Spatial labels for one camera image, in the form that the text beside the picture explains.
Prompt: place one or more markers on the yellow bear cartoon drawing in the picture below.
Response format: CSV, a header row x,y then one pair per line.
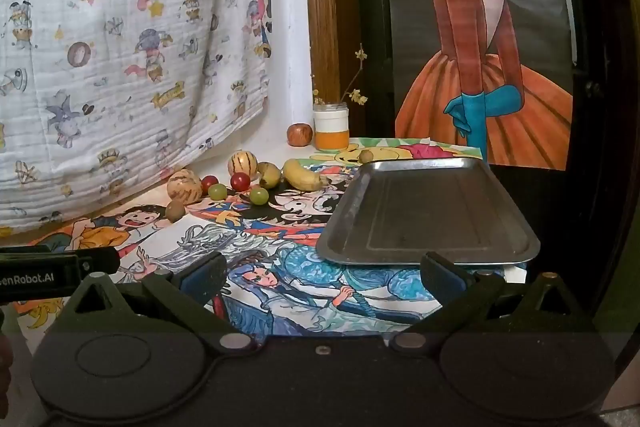
x,y
340,155

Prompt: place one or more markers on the metal tray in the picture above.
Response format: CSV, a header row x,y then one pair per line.
x,y
425,212

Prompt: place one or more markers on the orange and white glass jar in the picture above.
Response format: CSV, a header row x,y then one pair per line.
x,y
330,129

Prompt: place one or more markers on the yellow flower twig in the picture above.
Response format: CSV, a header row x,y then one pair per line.
x,y
356,79

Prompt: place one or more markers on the brown kiwi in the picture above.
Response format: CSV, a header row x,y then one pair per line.
x,y
175,211

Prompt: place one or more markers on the long yellow banana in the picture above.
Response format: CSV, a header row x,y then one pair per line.
x,y
302,176

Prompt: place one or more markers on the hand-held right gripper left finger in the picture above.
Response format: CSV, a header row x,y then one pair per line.
x,y
201,277

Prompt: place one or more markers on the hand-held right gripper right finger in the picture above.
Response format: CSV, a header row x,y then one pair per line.
x,y
452,278

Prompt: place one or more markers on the red cherry tomato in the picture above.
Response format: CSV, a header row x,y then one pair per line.
x,y
209,182
240,181

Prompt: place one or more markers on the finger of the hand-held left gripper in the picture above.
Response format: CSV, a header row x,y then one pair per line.
x,y
100,261

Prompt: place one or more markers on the short yellow banana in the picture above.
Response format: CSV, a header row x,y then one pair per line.
x,y
269,175

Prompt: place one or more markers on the red apple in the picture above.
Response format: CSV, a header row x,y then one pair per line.
x,y
299,134

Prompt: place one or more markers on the wall poster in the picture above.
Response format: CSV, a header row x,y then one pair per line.
x,y
480,57

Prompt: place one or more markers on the green grape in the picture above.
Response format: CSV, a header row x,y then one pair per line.
x,y
259,196
217,192

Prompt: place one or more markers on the orange-clothed children drawing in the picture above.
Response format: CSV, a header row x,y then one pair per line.
x,y
115,227

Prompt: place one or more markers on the small brown longan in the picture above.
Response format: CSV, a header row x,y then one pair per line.
x,y
366,156

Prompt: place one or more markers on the printed blanket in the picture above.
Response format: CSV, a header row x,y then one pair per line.
x,y
115,57

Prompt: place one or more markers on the striped pepino melon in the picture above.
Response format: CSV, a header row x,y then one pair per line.
x,y
243,164
184,188

